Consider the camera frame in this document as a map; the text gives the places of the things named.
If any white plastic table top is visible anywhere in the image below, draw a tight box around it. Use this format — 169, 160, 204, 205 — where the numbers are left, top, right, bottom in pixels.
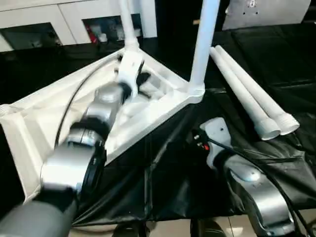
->
0, 47, 206, 203

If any white plastic table leg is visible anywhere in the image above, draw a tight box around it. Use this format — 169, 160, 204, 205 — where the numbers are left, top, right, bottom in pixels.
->
119, 0, 141, 51
209, 47, 282, 141
188, 0, 221, 99
215, 44, 300, 136

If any black work mat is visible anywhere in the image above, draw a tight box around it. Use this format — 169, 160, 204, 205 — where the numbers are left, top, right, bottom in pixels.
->
0, 22, 316, 228

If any black cabinet with gold label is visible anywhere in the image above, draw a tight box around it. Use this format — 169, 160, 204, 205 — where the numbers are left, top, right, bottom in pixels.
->
156, 0, 231, 46

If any dark right robot foot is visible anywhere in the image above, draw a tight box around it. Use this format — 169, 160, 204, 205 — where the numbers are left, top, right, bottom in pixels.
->
190, 220, 228, 237

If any dark robot foot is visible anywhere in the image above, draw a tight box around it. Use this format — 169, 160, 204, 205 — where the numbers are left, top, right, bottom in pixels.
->
190, 220, 228, 237
111, 222, 149, 237

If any white cabinet with glass doors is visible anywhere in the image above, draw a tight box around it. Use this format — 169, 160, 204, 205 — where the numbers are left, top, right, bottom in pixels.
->
0, 0, 158, 52

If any dark left robot foot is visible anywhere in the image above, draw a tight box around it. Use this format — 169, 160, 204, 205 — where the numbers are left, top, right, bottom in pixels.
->
111, 222, 149, 237

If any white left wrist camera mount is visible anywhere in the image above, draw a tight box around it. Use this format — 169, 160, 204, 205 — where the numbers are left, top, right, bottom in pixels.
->
116, 49, 145, 99

